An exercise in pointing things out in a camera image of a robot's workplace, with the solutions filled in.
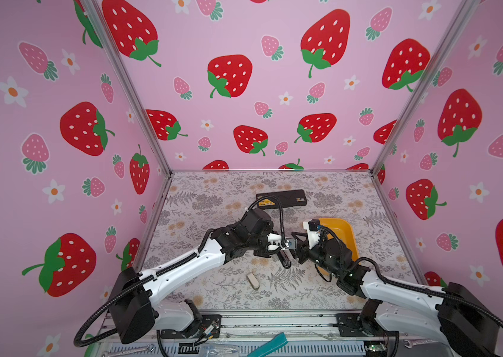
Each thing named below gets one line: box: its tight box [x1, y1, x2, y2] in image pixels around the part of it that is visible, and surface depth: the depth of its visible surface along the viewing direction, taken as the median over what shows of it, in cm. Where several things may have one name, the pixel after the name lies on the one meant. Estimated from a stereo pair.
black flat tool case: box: [255, 188, 308, 209], surface depth 109 cm
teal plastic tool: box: [247, 331, 288, 357], surface depth 72 cm
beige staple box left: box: [246, 268, 260, 291], surface depth 83 cm
